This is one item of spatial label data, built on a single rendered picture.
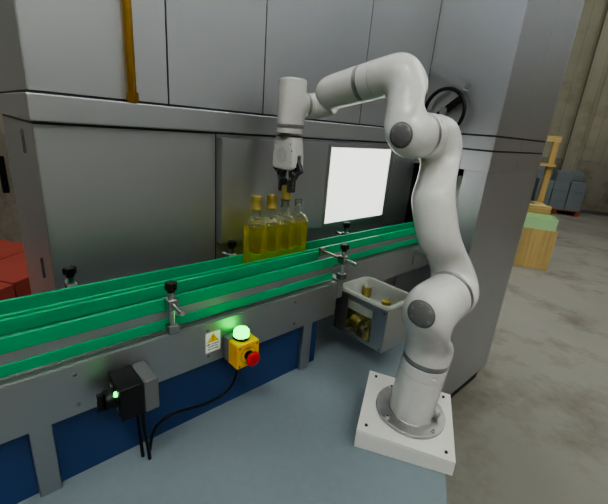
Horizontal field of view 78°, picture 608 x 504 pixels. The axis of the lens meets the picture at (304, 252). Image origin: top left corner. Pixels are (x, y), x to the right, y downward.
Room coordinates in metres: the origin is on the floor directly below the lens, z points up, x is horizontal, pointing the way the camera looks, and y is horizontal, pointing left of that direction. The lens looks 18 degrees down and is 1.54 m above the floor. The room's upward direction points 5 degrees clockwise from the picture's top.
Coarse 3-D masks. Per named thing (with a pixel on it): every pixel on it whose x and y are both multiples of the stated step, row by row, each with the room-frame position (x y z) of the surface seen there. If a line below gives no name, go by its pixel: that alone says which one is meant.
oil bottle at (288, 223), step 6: (276, 216) 1.20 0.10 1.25; (282, 216) 1.19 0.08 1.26; (288, 216) 1.19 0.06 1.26; (282, 222) 1.17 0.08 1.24; (288, 222) 1.18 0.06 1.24; (294, 222) 1.20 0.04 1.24; (282, 228) 1.17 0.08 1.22; (288, 228) 1.18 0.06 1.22; (294, 228) 1.20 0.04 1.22; (282, 234) 1.17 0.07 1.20; (288, 234) 1.18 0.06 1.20; (282, 240) 1.17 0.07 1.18; (288, 240) 1.19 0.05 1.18; (282, 246) 1.17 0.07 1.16; (288, 246) 1.19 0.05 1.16; (282, 252) 1.17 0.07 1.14; (288, 252) 1.19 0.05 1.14
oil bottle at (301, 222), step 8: (296, 216) 1.22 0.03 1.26; (304, 216) 1.24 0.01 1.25; (296, 224) 1.21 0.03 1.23; (304, 224) 1.23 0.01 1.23; (296, 232) 1.21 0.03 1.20; (304, 232) 1.23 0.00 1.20; (296, 240) 1.21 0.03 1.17; (304, 240) 1.24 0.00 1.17; (296, 248) 1.21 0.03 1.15; (304, 248) 1.24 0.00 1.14
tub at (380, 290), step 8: (352, 280) 1.30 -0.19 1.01; (360, 280) 1.31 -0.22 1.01; (368, 280) 1.34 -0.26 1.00; (376, 280) 1.32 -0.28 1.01; (344, 288) 1.22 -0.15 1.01; (352, 288) 1.28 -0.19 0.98; (360, 288) 1.31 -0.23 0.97; (376, 288) 1.31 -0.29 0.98; (384, 288) 1.28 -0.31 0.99; (392, 288) 1.26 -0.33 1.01; (360, 296) 1.16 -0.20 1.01; (376, 296) 1.30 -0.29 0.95; (384, 296) 1.28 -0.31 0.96; (392, 296) 1.25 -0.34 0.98; (400, 296) 1.23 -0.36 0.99; (376, 304) 1.11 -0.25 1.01; (392, 304) 1.25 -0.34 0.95; (400, 304) 1.13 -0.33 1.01
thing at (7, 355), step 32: (224, 288) 0.89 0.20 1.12; (256, 288) 0.97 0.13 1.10; (288, 288) 1.05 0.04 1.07; (96, 320) 0.68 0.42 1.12; (128, 320) 0.73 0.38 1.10; (160, 320) 0.78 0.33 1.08; (192, 320) 0.83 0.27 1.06; (0, 352) 0.57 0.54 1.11; (32, 352) 0.61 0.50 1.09; (64, 352) 0.64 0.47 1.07
